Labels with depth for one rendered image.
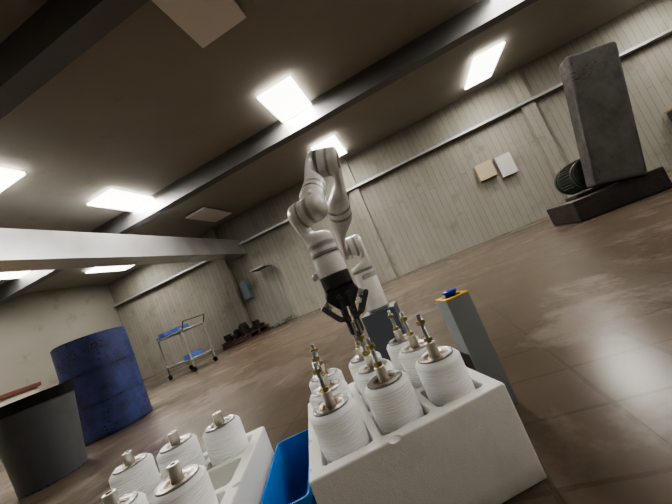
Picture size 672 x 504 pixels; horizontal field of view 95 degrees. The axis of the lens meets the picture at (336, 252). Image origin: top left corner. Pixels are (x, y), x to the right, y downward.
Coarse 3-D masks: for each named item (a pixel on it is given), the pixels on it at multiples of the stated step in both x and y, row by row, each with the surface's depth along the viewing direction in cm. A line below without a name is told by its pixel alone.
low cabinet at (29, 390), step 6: (36, 384) 598; (18, 390) 572; (24, 390) 579; (30, 390) 591; (36, 390) 599; (0, 396) 547; (6, 396) 554; (12, 396) 565; (18, 396) 572; (24, 396) 579; (0, 402) 548; (6, 402) 554
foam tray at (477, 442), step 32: (352, 384) 90; (480, 384) 61; (448, 416) 55; (480, 416) 56; (512, 416) 56; (320, 448) 61; (384, 448) 53; (416, 448) 54; (448, 448) 54; (480, 448) 55; (512, 448) 55; (320, 480) 52; (352, 480) 52; (384, 480) 53; (416, 480) 53; (448, 480) 54; (480, 480) 54; (512, 480) 55
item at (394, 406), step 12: (396, 384) 59; (408, 384) 60; (372, 396) 59; (384, 396) 58; (396, 396) 58; (408, 396) 58; (372, 408) 60; (384, 408) 58; (396, 408) 57; (408, 408) 58; (420, 408) 60; (384, 420) 58; (396, 420) 57; (408, 420) 57; (384, 432) 59
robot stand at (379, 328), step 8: (392, 304) 127; (368, 312) 133; (376, 312) 123; (384, 312) 122; (392, 312) 121; (368, 320) 124; (376, 320) 123; (384, 320) 122; (368, 328) 124; (376, 328) 123; (384, 328) 122; (392, 328) 121; (400, 328) 120; (376, 336) 123; (384, 336) 122; (392, 336) 121; (376, 344) 123; (384, 344) 122; (384, 352) 122
